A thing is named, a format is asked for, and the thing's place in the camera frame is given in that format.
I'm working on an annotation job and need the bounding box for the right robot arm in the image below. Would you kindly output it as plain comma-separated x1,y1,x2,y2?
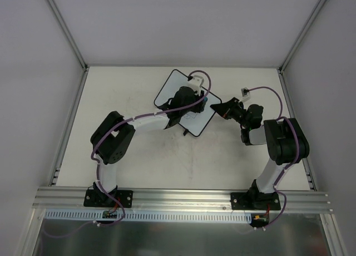
211,98,310,210

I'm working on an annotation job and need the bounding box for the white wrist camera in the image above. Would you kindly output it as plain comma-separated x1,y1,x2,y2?
187,75,204,96
241,87,251,102

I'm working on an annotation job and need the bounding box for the left aluminium frame post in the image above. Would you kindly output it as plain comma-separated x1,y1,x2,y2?
45,0,88,70

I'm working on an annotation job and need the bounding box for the purple cable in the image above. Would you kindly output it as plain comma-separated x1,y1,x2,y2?
246,86,303,232
91,70,212,228

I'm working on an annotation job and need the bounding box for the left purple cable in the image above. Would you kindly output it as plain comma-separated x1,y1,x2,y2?
91,70,212,228

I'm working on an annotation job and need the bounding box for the aluminium mounting rail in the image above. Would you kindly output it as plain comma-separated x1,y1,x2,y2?
32,186,334,214

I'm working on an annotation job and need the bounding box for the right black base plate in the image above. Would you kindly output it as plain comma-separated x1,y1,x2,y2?
230,191,281,211

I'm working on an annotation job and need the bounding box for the white slotted cable duct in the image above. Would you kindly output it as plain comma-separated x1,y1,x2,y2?
44,209,252,224

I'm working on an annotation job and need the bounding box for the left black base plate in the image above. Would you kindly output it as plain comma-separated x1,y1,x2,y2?
83,188,134,208

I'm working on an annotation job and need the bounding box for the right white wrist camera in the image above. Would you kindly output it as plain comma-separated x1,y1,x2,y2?
241,87,251,102

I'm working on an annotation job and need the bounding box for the right aluminium frame post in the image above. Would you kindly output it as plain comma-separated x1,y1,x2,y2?
279,0,328,74

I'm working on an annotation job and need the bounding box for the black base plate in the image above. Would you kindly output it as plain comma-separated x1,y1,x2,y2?
83,188,134,208
230,191,281,211

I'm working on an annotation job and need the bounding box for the aluminium frame post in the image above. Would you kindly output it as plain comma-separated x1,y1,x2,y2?
279,0,328,74
45,0,88,70

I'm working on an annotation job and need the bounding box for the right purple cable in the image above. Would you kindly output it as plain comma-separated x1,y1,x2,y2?
246,86,303,232

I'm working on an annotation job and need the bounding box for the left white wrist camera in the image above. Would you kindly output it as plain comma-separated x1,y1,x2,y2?
187,75,204,96

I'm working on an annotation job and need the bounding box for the white whiteboard black frame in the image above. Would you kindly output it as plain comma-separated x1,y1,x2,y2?
154,69,222,137

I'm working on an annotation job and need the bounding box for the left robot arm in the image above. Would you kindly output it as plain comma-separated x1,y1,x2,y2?
84,86,208,208

